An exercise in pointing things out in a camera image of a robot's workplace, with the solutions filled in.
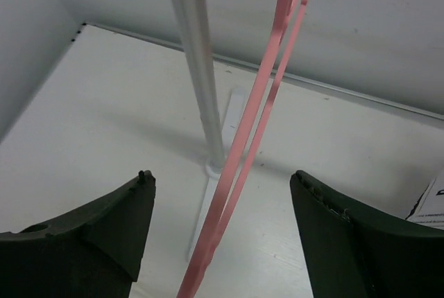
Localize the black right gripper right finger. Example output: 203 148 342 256
290 170 443 297

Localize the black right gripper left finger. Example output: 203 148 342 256
1 170 156 297

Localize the pink plastic hanger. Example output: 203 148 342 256
178 0 309 297

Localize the black white newsprint shirt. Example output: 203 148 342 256
407 170 444 230

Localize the white silver clothes rack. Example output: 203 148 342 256
171 0 246 257

